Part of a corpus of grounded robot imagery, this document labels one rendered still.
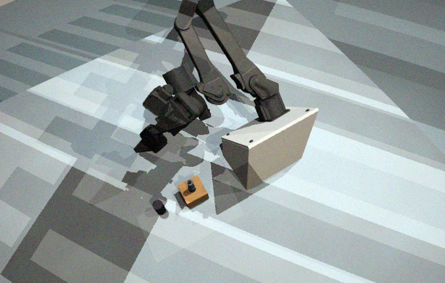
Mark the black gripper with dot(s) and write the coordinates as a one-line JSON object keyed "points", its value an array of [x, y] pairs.
{"points": [[179, 112]]}

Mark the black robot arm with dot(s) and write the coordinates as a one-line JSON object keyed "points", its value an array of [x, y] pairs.
{"points": [[247, 76]]}

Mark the orange wooden block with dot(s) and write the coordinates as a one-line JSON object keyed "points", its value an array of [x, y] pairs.
{"points": [[193, 198]]}

